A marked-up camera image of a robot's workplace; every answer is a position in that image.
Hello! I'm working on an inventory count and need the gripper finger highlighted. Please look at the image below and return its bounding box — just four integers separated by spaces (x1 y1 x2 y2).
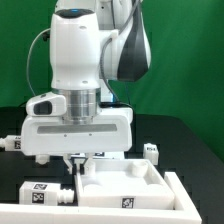
80 154 95 172
63 154 73 174

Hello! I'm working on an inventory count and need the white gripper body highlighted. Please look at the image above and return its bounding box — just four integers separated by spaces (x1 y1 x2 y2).
21 108 133 156

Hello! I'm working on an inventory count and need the white square table top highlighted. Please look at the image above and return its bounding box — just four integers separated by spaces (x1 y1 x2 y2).
75 159 175 210

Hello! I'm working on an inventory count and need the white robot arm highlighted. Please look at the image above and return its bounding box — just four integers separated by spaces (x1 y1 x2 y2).
21 0 151 164

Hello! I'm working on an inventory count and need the white sheet with tags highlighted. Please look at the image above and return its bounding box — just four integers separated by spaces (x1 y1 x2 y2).
71 152 125 160

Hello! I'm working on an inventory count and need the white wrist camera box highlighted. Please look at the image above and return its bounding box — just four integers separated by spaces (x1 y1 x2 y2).
26 92 67 116

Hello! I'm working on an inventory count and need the grey camera cable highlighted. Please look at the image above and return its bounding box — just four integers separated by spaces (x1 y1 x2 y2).
25 27 52 98

